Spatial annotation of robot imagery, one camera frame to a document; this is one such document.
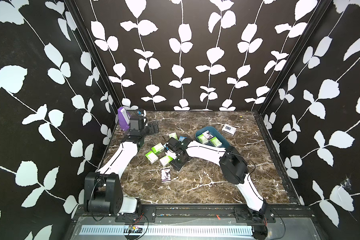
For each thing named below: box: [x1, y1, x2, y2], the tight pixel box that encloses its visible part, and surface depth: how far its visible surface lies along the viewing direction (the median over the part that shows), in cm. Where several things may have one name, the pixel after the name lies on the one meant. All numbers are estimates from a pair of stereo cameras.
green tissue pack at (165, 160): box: [159, 155, 174, 167], surface depth 92 cm
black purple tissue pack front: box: [161, 168, 172, 182], surface depth 87 cm
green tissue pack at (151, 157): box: [145, 150, 159, 164], surface depth 95 cm
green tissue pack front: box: [197, 134, 209, 144], surface depth 103 cm
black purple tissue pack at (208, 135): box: [202, 130, 214, 141], surface depth 106 cm
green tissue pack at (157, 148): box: [151, 142, 165, 155], surface depth 98 cm
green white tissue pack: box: [209, 136, 223, 147], surface depth 102 cm
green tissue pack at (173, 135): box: [168, 132, 179, 141], surface depth 106 cm
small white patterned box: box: [221, 123, 237, 136], surface depth 110 cm
